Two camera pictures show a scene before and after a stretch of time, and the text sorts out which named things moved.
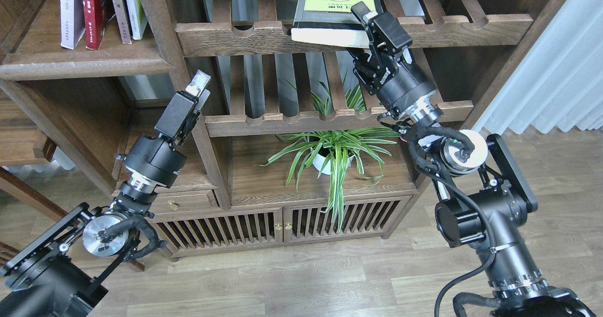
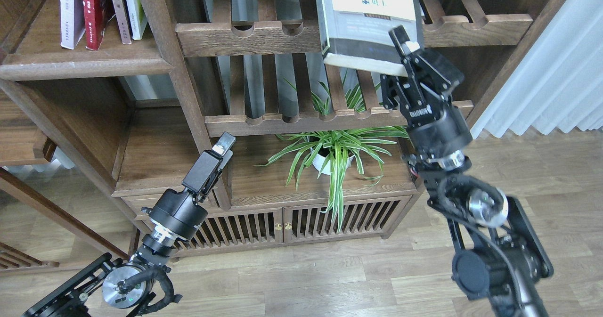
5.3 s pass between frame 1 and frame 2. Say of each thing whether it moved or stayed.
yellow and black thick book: moved
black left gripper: moved
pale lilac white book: stayed
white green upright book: stayed
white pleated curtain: stayed
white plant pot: stayed
